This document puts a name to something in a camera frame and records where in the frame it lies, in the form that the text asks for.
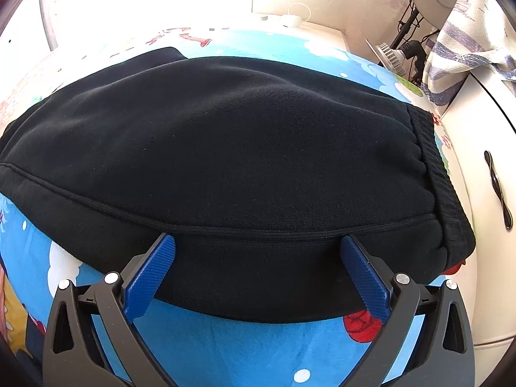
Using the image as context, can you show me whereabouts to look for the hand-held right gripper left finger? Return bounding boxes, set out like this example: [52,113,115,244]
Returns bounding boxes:
[42,233,177,387]

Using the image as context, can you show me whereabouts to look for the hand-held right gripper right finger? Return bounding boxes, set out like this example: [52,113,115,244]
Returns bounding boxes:
[340,234,476,387]

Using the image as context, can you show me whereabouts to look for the black pants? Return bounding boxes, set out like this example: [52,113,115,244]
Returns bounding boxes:
[0,46,477,324]

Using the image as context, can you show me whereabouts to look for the cartoon printed bed sheet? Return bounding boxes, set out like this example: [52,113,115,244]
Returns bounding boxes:
[0,24,476,387]

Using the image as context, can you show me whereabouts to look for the white cabinet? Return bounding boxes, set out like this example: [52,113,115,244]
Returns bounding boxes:
[258,14,516,349]

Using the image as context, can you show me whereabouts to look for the black clip spotlight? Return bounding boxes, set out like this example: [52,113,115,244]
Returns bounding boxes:
[366,38,426,77]

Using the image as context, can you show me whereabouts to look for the striped ship print cloth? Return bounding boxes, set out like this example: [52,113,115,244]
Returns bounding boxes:
[421,0,516,108]

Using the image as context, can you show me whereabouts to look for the dark metal cabinet handle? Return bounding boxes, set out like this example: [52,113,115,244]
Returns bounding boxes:
[484,150,515,231]

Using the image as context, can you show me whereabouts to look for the black cable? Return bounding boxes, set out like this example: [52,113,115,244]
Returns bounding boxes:
[407,28,441,83]

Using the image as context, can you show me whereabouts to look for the white charger with cable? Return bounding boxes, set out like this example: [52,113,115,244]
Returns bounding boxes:
[281,3,313,28]

